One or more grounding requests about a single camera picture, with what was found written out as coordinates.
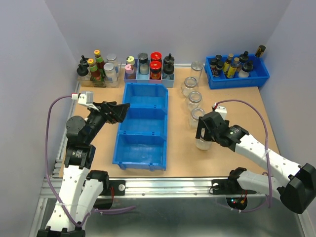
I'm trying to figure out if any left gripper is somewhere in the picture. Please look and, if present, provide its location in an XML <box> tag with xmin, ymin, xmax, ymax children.
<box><xmin>85</xmin><ymin>101</ymin><xmax>130</xmax><ymax>143</ymax></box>

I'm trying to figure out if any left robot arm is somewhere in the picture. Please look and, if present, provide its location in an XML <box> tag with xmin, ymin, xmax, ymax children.
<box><xmin>37</xmin><ymin>101</ymin><xmax>130</xmax><ymax>237</ymax></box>

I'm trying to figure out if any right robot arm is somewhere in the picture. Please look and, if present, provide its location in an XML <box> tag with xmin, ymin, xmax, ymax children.
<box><xmin>196</xmin><ymin>111</ymin><xmax>316</xmax><ymax>214</ymax></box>

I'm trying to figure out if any front yellow-cap sauce bottle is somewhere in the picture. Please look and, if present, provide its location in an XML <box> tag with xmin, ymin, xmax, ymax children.
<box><xmin>88</xmin><ymin>58</ymin><xmax>104</xmax><ymax>87</ymax></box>

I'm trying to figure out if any yellow-cap sauce bottle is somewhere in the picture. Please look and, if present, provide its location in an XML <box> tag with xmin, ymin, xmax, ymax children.
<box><xmin>94</xmin><ymin>49</ymin><xmax>105</xmax><ymax>78</ymax></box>
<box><xmin>88</xmin><ymin>58</ymin><xmax>104</xmax><ymax>87</ymax></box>

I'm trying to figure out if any front silver-lid jar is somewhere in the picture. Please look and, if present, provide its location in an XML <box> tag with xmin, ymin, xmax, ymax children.
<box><xmin>103</xmin><ymin>62</ymin><xmax>118</xmax><ymax>81</ymax></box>

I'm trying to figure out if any silver-lid jar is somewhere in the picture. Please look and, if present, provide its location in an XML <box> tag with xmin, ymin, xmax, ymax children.
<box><xmin>103</xmin><ymin>62</ymin><xmax>118</xmax><ymax>81</ymax></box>
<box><xmin>106</xmin><ymin>53</ymin><xmax>119</xmax><ymax>76</ymax></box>

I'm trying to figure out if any clear plastic organizer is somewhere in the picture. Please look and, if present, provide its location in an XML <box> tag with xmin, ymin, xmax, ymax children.
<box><xmin>77</xmin><ymin>63</ymin><xmax>119</xmax><ymax>88</ymax></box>

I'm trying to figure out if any pink-cap spice bottle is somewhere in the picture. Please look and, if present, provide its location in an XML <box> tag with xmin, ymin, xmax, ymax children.
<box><xmin>125</xmin><ymin>64</ymin><xmax>136</xmax><ymax>80</ymax></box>

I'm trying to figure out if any rear yellow-cap sauce bottle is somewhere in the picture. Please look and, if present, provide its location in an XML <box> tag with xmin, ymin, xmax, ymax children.
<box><xmin>94</xmin><ymin>49</ymin><xmax>105</xmax><ymax>78</ymax></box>

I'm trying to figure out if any pastel compartment organizer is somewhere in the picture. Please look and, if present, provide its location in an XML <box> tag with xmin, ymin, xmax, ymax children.
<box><xmin>123</xmin><ymin>59</ymin><xmax>175</xmax><ymax>88</ymax></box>

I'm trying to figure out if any large blue divided bin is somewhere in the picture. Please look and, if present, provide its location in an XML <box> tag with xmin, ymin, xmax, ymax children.
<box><xmin>112</xmin><ymin>83</ymin><xmax>168</xmax><ymax>171</ymax></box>

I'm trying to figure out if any front black dispenser bottle left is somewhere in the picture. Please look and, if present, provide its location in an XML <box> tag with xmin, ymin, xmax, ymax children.
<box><xmin>77</xmin><ymin>64</ymin><xmax>90</xmax><ymax>80</ymax></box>

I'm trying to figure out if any black dispenser bottle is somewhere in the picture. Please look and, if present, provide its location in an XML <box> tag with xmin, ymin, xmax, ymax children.
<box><xmin>163</xmin><ymin>53</ymin><xmax>175</xmax><ymax>65</ymax></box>
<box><xmin>162</xmin><ymin>62</ymin><xmax>174</xmax><ymax>80</ymax></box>
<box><xmin>77</xmin><ymin>64</ymin><xmax>90</xmax><ymax>80</ymax></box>
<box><xmin>79</xmin><ymin>55</ymin><xmax>89</xmax><ymax>68</ymax></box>

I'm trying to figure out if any rear silver-lid jar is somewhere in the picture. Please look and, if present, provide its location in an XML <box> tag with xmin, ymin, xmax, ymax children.
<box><xmin>106</xmin><ymin>53</ymin><xmax>119</xmax><ymax>76</ymax></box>

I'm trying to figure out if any yellow-cap spice bottle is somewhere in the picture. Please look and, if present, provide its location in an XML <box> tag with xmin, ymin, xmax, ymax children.
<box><xmin>126</xmin><ymin>56</ymin><xmax>135</xmax><ymax>66</ymax></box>

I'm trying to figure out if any rear black dispenser bottle left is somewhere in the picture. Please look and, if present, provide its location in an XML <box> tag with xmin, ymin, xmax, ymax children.
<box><xmin>79</xmin><ymin>55</ymin><xmax>89</xmax><ymax>68</ymax></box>

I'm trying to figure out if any grey-lid salt shaker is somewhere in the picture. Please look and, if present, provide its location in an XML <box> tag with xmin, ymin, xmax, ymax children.
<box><xmin>138</xmin><ymin>52</ymin><xmax>149</xmax><ymax>75</ymax></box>

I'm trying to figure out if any front red-lid sauce jar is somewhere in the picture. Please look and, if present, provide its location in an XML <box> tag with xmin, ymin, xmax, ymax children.
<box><xmin>150</xmin><ymin>61</ymin><xmax>161</xmax><ymax>80</ymax></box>

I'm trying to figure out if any red-lid sauce jar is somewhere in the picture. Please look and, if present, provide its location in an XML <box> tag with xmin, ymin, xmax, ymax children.
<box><xmin>150</xmin><ymin>61</ymin><xmax>161</xmax><ymax>80</ymax></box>
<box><xmin>151</xmin><ymin>51</ymin><xmax>162</xmax><ymax>62</ymax></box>

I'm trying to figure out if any yellow label bottle front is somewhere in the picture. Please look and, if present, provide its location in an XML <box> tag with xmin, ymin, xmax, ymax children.
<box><xmin>226</xmin><ymin>57</ymin><xmax>239</xmax><ymax>79</ymax></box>

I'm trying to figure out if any yellow label bottle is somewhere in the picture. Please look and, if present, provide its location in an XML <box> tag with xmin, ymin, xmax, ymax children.
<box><xmin>226</xmin><ymin>57</ymin><xmax>239</xmax><ymax>79</ymax></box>
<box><xmin>223</xmin><ymin>53</ymin><xmax>234</xmax><ymax>75</ymax></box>

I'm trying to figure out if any blue tray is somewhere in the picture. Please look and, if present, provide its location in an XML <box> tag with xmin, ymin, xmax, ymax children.
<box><xmin>204</xmin><ymin>54</ymin><xmax>270</xmax><ymax>89</ymax></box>

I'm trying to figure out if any lidded glass jar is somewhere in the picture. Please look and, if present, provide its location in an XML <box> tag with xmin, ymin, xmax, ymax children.
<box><xmin>190</xmin><ymin>61</ymin><xmax>204</xmax><ymax>81</ymax></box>

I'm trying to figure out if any black-cap spice jar front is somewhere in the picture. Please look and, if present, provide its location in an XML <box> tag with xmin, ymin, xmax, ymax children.
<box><xmin>210</xmin><ymin>54</ymin><xmax>224</xmax><ymax>77</ymax></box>

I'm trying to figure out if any yellow label bottle rear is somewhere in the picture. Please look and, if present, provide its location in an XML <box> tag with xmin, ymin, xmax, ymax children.
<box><xmin>223</xmin><ymin>53</ymin><xmax>234</xmax><ymax>75</ymax></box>

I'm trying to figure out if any rear red-lid sauce jar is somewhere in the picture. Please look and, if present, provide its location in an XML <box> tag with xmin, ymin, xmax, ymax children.
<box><xmin>151</xmin><ymin>51</ymin><xmax>162</xmax><ymax>62</ymax></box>

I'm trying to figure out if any front black dispenser bottle middle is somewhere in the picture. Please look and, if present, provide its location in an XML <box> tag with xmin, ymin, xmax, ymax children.
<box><xmin>162</xmin><ymin>62</ymin><xmax>174</xmax><ymax>80</ymax></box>

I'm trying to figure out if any black dispenser bottle tray front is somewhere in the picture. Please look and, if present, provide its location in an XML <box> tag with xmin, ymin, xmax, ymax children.
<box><xmin>238</xmin><ymin>61</ymin><xmax>253</xmax><ymax>78</ymax></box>

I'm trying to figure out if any black dispenser bottle tray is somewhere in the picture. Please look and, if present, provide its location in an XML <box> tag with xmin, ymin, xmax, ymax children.
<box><xmin>239</xmin><ymin>51</ymin><xmax>249</xmax><ymax>64</ymax></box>
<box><xmin>238</xmin><ymin>61</ymin><xmax>253</xmax><ymax>78</ymax></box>

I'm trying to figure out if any rear black dispenser bottle middle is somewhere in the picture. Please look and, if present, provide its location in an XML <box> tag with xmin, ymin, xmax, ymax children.
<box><xmin>163</xmin><ymin>53</ymin><xmax>175</xmax><ymax>65</ymax></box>

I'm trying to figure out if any black dispenser bottle tray rear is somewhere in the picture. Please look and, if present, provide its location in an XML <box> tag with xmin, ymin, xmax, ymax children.
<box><xmin>239</xmin><ymin>51</ymin><xmax>249</xmax><ymax>64</ymax></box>

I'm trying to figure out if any dark bottle gold band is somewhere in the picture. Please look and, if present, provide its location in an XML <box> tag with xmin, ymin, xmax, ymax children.
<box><xmin>254</xmin><ymin>45</ymin><xmax>266</xmax><ymax>58</ymax></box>

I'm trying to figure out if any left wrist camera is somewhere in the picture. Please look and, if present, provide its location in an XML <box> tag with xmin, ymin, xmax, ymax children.
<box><xmin>71</xmin><ymin>91</ymin><xmax>99</xmax><ymax>111</ymax></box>

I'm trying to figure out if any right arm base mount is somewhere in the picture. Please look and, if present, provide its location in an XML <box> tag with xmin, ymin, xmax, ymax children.
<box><xmin>208</xmin><ymin>167</ymin><xmax>256</xmax><ymax>211</ymax></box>

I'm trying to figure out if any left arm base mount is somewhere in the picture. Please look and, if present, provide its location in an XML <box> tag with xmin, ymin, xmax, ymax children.
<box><xmin>86</xmin><ymin>170</ymin><xmax>126</xmax><ymax>210</ymax></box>

